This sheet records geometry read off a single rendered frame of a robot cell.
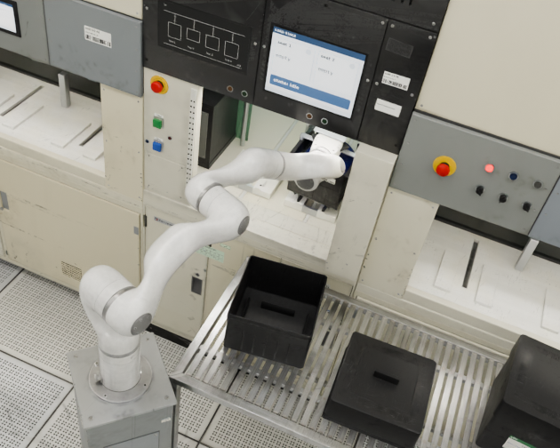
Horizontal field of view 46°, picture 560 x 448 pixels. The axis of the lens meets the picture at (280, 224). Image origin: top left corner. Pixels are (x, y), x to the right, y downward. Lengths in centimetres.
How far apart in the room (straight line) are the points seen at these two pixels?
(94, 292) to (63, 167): 103
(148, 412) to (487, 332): 118
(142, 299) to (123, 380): 36
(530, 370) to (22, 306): 227
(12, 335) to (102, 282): 147
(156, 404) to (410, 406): 77
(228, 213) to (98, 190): 99
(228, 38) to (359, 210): 67
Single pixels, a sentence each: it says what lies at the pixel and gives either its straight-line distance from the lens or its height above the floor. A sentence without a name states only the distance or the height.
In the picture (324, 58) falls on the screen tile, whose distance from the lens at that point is 196.
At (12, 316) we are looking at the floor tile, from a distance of 333.
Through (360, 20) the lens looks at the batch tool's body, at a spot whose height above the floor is 177.
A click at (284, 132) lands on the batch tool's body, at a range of 295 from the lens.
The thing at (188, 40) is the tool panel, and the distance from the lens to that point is 213.
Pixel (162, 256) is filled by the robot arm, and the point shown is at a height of 123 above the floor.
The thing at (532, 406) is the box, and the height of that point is 101.
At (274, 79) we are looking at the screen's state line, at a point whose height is 151.
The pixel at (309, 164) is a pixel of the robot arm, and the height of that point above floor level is 129.
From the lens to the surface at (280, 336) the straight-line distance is 210.
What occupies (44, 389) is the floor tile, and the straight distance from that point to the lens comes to 307.
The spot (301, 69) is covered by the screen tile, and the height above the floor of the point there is 157.
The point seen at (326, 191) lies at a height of 101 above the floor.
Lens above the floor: 255
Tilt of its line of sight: 43 degrees down
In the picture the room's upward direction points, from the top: 11 degrees clockwise
